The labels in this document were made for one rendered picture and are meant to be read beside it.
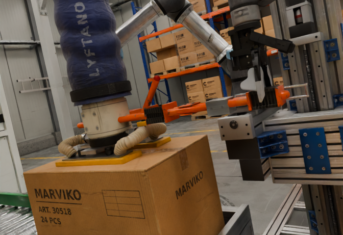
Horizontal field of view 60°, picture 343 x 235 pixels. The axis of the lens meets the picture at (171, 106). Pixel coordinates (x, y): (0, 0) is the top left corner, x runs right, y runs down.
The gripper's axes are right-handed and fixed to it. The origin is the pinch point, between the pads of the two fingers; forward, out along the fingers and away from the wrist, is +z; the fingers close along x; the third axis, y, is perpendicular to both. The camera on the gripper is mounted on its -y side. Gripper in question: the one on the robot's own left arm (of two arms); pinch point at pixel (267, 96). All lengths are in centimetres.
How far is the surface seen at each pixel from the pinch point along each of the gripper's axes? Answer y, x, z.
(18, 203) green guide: 185, -25, 50
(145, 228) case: 35, 20, 30
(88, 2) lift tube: 52, 6, -41
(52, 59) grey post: 302, -169, -73
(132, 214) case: 38, 20, 26
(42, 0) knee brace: 294, -167, -147
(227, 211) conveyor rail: 32, -29, 48
